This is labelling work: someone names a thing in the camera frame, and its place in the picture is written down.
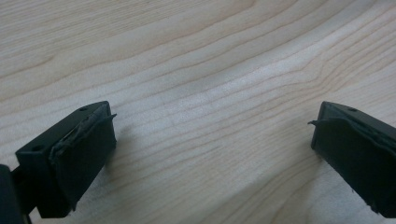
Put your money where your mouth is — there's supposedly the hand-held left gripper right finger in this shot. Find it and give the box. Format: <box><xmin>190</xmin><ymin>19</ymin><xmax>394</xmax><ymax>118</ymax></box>
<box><xmin>307</xmin><ymin>101</ymin><xmax>396</xmax><ymax>219</ymax></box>

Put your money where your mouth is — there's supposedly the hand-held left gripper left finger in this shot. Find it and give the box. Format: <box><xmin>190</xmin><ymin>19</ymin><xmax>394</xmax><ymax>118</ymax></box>
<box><xmin>14</xmin><ymin>100</ymin><xmax>118</xmax><ymax>219</ymax></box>

